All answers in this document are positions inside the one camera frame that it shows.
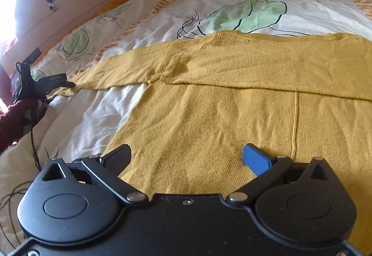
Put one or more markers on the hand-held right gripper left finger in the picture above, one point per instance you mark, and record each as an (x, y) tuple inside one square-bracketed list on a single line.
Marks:
[(119, 158)]

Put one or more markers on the person's left forearm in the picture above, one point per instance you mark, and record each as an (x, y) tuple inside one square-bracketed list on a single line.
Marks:
[(14, 119)]

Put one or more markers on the yellow knitted sweater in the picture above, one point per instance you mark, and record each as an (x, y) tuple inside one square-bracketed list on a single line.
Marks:
[(232, 69)]

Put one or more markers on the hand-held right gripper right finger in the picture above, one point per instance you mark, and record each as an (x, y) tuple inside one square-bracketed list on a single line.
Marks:
[(257, 161)]

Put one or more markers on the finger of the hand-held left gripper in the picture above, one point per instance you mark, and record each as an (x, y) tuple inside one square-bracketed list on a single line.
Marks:
[(68, 85)]

